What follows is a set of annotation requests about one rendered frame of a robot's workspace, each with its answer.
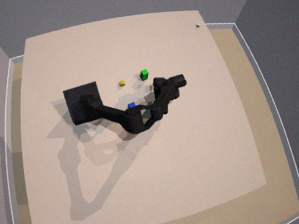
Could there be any blue block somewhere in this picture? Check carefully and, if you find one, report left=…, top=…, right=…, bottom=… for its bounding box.
left=128, top=102, right=135, bottom=108

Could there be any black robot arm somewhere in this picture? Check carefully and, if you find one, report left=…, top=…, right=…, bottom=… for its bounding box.
left=79, top=74, right=187, bottom=134

